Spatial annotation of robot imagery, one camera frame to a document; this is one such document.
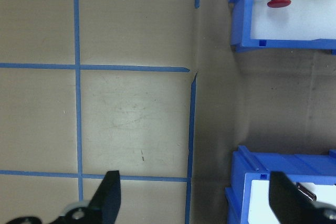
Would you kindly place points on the blue bin with batteries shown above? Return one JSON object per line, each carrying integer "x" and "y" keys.
{"x": 237, "y": 182}

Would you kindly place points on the dark cylindrical battery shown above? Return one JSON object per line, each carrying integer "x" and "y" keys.
{"x": 308, "y": 193}

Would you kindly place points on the blue bin with push buttons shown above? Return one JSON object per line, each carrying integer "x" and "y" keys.
{"x": 242, "y": 11}

